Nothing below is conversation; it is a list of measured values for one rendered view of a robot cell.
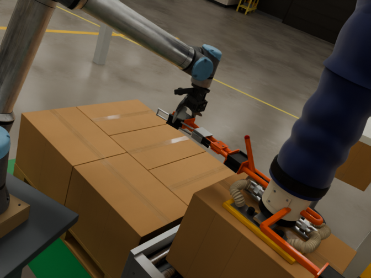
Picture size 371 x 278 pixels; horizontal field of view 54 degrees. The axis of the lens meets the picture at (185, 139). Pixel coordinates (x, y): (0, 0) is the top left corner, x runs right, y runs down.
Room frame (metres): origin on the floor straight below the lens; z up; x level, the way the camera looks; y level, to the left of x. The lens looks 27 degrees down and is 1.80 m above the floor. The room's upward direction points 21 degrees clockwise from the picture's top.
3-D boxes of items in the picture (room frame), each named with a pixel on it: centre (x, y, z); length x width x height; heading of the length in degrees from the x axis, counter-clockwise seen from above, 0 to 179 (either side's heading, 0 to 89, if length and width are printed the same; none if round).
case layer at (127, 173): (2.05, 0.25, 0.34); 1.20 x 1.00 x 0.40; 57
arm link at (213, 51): (1.53, 0.03, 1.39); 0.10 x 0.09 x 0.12; 123
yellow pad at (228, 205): (1.16, -0.40, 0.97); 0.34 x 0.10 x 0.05; 56
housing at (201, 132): (1.49, -0.06, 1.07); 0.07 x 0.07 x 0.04; 56
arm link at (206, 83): (1.54, 0.03, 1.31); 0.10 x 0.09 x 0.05; 146
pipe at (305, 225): (1.24, -0.45, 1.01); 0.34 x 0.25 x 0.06; 56
